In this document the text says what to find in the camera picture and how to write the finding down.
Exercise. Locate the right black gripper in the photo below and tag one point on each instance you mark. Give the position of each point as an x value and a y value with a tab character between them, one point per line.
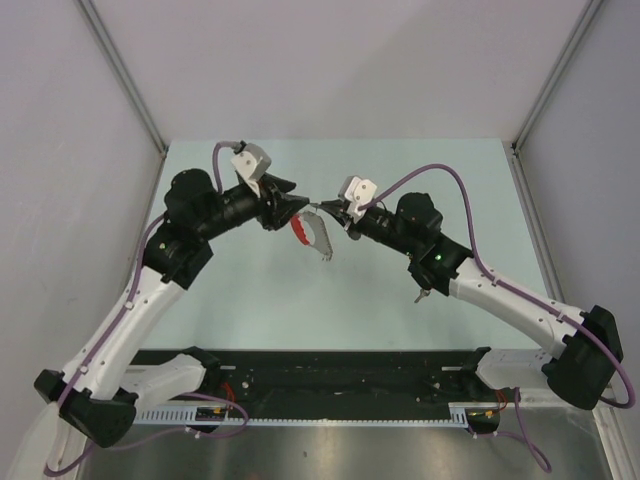
338	211

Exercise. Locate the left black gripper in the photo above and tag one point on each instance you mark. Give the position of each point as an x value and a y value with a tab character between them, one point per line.
274	190

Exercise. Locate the silver red keyring holder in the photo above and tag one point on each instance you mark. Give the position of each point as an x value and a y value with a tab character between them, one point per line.
310	230

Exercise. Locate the key with red tag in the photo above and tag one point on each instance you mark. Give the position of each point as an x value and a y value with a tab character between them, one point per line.
422	295

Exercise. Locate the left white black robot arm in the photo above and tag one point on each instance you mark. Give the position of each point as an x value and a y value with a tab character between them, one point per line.
87	395

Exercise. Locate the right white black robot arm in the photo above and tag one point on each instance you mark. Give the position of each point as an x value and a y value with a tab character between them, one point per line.
578	349

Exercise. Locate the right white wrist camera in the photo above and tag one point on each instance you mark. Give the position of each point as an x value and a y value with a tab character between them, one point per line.
357	192

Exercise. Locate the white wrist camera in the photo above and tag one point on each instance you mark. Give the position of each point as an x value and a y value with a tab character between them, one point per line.
357	192
250	163

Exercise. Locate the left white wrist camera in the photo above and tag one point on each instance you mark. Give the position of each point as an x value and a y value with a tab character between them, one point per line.
250	163

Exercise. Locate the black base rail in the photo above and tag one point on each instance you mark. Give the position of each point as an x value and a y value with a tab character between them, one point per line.
352	385

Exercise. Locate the left aluminium frame post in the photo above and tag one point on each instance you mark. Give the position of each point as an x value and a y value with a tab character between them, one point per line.
113	58

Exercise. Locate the aluminium frame post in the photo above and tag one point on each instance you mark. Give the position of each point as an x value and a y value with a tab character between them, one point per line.
113	58
577	36

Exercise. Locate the white slotted cable duct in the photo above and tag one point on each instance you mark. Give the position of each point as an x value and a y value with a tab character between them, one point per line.
210	415

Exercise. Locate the right aluminium frame post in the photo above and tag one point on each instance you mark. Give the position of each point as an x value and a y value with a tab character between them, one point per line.
577	36

